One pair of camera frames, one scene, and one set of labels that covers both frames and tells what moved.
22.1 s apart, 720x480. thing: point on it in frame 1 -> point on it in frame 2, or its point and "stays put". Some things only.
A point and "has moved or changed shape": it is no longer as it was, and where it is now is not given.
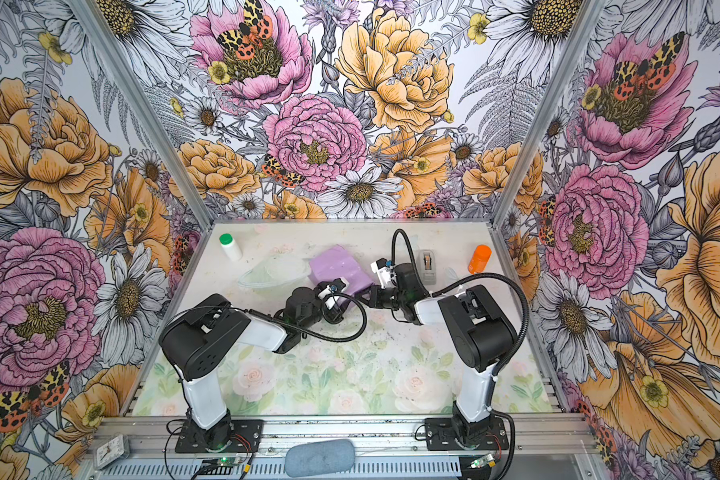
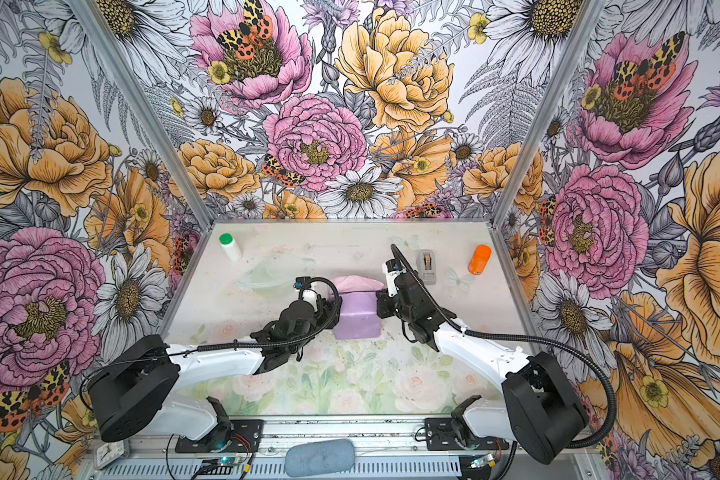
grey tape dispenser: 427,262 stays put
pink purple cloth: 335,264 has moved or changed shape
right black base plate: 442,434 stays put
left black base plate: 247,437 stays put
